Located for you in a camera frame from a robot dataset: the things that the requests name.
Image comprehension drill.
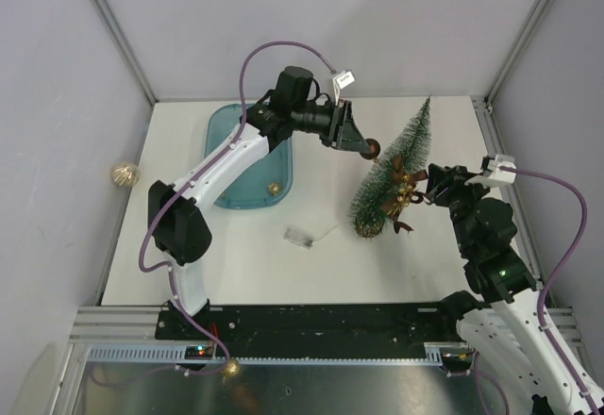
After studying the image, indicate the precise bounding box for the white gold striped bauble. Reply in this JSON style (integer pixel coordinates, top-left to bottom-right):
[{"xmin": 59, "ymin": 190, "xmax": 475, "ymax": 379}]
[{"xmin": 110, "ymin": 162, "xmax": 141, "ymax": 188}]

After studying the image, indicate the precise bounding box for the grey cable duct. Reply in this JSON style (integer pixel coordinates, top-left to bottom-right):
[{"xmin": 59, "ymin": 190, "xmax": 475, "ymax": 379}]
[{"xmin": 83, "ymin": 342, "xmax": 447, "ymax": 367}]

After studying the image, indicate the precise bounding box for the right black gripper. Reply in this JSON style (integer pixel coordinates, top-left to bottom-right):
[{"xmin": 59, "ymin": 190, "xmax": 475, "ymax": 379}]
[{"xmin": 424, "ymin": 163, "xmax": 492, "ymax": 254}]

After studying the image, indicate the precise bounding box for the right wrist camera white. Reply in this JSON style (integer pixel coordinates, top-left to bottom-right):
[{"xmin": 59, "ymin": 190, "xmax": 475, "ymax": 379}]
[{"xmin": 465, "ymin": 154, "xmax": 516, "ymax": 189}]

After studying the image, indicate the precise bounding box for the brown ribbon pile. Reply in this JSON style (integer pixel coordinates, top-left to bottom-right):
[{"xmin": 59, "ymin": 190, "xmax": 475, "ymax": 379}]
[{"xmin": 380, "ymin": 155, "xmax": 431, "ymax": 234}]

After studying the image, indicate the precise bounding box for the aluminium frame post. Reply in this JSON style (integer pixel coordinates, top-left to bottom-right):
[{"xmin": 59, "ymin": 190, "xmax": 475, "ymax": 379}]
[
  {"xmin": 90, "ymin": 0, "xmax": 158, "ymax": 107},
  {"xmin": 483, "ymin": 0, "xmax": 556, "ymax": 111}
]

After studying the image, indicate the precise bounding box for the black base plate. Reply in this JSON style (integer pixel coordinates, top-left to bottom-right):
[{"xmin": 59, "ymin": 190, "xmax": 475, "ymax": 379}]
[{"xmin": 155, "ymin": 302, "xmax": 495, "ymax": 343}]

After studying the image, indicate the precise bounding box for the small green christmas tree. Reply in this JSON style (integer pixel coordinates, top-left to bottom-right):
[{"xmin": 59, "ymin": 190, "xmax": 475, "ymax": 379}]
[{"xmin": 349, "ymin": 98, "xmax": 431, "ymax": 240}]

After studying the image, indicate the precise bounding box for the dark brown bauble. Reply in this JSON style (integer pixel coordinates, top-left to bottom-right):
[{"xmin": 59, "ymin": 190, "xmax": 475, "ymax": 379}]
[{"xmin": 363, "ymin": 139, "xmax": 381, "ymax": 161}]

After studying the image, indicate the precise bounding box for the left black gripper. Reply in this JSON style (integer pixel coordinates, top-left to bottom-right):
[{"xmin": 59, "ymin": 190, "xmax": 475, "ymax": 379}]
[{"xmin": 292, "ymin": 99, "xmax": 370, "ymax": 155}]

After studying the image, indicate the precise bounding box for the clear light string battery box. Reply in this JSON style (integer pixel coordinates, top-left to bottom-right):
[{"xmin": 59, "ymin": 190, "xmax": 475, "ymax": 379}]
[{"xmin": 283, "ymin": 226, "xmax": 315, "ymax": 249}]

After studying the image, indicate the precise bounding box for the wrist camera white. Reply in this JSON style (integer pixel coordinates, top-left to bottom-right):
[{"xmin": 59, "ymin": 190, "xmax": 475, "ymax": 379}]
[
  {"xmin": 331, "ymin": 70, "xmax": 356, "ymax": 106},
  {"xmin": 465, "ymin": 154, "xmax": 516, "ymax": 189}
]

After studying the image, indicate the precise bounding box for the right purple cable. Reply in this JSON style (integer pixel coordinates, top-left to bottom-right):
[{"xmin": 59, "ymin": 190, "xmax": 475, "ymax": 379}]
[{"xmin": 474, "ymin": 164, "xmax": 600, "ymax": 415}]

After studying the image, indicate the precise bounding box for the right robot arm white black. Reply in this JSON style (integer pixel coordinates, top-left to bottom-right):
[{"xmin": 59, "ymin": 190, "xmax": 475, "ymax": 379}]
[{"xmin": 426, "ymin": 156, "xmax": 603, "ymax": 414}]

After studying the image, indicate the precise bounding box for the purple cable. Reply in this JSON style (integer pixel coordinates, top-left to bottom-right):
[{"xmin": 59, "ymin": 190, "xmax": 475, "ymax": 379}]
[
  {"xmin": 474, "ymin": 164, "xmax": 600, "ymax": 415},
  {"xmin": 89, "ymin": 41, "xmax": 339, "ymax": 386}
]

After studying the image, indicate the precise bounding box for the blue plastic tray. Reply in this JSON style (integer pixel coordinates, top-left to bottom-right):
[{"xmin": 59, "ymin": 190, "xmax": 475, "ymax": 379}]
[{"xmin": 204, "ymin": 104, "xmax": 294, "ymax": 209}]

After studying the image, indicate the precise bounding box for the left aluminium frame post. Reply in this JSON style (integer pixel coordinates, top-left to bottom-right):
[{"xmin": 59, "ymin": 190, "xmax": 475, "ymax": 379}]
[{"xmin": 90, "ymin": 0, "xmax": 158, "ymax": 107}]

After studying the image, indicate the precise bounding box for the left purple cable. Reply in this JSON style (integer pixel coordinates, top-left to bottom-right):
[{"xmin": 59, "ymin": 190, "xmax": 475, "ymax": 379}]
[{"xmin": 89, "ymin": 41, "xmax": 339, "ymax": 386}]

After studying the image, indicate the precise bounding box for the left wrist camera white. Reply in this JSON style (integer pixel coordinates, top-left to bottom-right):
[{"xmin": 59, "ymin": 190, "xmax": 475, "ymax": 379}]
[{"xmin": 331, "ymin": 70, "xmax": 356, "ymax": 106}]

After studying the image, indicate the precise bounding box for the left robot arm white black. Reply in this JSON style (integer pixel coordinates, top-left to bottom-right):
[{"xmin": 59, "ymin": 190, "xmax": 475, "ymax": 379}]
[{"xmin": 143, "ymin": 66, "xmax": 380, "ymax": 340}]

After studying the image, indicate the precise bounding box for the right aluminium frame post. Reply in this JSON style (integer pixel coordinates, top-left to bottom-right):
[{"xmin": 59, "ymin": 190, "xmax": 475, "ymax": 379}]
[{"xmin": 483, "ymin": 0, "xmax": 556, "ymax": 111}]

